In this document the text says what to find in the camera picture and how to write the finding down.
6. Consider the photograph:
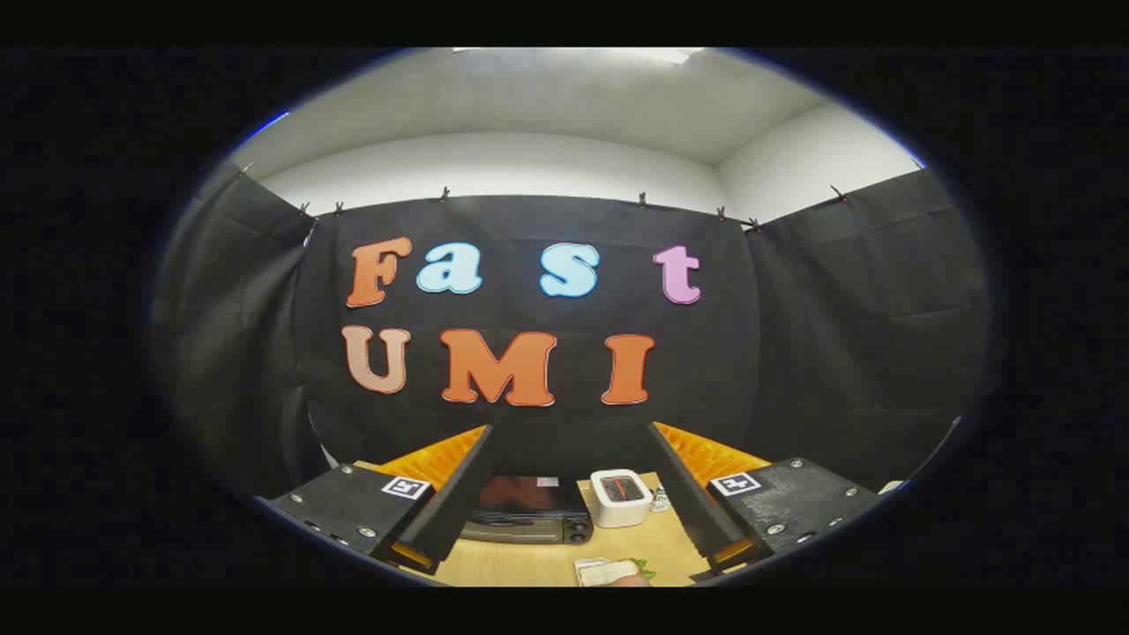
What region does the white pop-up toaster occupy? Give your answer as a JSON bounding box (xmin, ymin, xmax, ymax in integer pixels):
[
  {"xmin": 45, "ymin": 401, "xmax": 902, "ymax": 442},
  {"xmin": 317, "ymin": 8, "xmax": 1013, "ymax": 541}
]
[{"xmin": 589, "ymin": 468, "xmax": 654, "ymax": 529}]

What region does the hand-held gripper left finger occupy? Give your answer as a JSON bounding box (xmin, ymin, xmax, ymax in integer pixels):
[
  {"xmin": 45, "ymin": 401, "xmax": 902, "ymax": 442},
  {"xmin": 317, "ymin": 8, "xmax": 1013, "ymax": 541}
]
[{"xmin": 256, "ymin": 424, "xmax": 494, "ymax": 576}]

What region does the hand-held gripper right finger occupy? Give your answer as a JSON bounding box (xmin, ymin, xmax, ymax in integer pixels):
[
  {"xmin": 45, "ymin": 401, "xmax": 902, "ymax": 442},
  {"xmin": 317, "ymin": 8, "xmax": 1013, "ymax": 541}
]
[{"xmin": 648, "ymin": 422, "xmax": 881, "ymax": 581}]

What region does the toy sandwich with lettuce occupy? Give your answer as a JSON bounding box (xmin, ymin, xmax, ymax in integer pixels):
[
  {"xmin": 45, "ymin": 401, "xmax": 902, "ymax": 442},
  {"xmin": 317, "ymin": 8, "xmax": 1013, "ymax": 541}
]
[{"xmin": 580, "ymin": 558, "xmax": 657, "ymax": 587}]

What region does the black toaster oven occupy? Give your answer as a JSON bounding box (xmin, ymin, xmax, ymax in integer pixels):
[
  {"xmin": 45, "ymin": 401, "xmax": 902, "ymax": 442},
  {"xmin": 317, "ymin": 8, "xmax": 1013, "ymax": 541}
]
[{"xmin": 459, "ymin": 475, "xmax": 594, "ymax": 545}]

